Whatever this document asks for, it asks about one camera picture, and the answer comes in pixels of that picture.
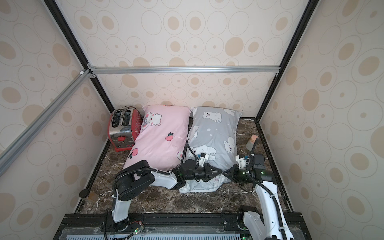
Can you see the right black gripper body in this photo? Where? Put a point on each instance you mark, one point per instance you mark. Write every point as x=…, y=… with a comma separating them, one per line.
x=237, y=174

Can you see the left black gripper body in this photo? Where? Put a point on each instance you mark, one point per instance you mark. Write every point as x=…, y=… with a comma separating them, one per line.
x=199, y=173

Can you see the pink cartoon pillow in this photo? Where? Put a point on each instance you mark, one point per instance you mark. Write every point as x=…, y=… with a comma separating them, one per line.
x=162, y=137

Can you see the grey polar bear pillow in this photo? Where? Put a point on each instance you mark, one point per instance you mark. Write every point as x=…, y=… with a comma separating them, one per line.
x=214, y=133

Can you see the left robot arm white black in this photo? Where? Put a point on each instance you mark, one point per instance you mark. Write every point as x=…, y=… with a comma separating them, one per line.
x=132, y=181

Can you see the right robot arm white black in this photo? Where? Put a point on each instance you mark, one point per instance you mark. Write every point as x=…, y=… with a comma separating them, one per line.
x=270, y=224

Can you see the small bottle with cork lid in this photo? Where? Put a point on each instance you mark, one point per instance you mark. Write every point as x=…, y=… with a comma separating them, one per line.
x=251, y=142

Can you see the red and chrome toaster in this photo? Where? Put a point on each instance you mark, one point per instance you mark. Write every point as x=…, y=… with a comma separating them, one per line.
x=124, y=128

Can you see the black round knob on floor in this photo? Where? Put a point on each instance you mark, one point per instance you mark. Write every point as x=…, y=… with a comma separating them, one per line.
x=88, y=195

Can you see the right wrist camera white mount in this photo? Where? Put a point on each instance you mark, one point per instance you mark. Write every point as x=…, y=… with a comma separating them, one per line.
x=242, y=162

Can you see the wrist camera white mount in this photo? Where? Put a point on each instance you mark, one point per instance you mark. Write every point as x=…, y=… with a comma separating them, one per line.
x=242, y=162
x=202, y=158

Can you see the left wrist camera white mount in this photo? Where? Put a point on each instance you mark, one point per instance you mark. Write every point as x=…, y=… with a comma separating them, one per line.
x=202, y=158

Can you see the black base rail with electronics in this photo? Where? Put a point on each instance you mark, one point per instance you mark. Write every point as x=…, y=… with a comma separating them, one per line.
x=219, y=226

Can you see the horizontal aluminium frame rail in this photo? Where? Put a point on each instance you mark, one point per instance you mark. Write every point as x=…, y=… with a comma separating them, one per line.
x=185, y=70

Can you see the left diagonal aluminium rail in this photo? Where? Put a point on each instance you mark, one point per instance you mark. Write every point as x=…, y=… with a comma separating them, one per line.
x=25, y=138

